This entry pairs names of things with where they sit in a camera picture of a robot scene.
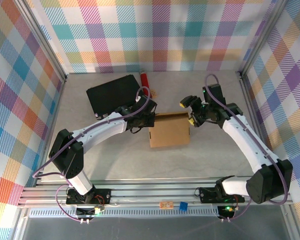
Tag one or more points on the brown cardboard paper box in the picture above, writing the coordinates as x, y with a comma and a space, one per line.
170, 132

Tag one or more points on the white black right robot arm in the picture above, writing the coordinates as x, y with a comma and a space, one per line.
242, 140

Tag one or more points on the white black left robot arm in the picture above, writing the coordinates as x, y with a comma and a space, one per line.
100, 127

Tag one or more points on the small tan wooden tag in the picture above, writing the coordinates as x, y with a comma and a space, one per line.
154, 93

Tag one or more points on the red microphone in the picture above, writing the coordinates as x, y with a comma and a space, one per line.
144, 80

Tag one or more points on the black hard case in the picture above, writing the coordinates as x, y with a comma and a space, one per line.
110, 92

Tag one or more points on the small blue block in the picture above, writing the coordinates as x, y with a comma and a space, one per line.
183, 205

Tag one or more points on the small orange circuit board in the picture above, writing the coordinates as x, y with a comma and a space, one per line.
166, 205

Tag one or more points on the small black controller board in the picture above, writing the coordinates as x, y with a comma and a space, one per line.
227, 211
88, 211

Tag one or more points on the aluminium side rail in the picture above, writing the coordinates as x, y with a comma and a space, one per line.
245, 87
55, 112

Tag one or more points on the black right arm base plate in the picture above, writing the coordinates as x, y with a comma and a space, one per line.
207, 195

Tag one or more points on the aluminium frame rail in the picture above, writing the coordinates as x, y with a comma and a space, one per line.
152, 192

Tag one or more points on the aluminium corner post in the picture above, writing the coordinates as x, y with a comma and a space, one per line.
260, 37
42, 37

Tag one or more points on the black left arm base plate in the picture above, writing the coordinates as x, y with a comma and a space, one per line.
103, 197

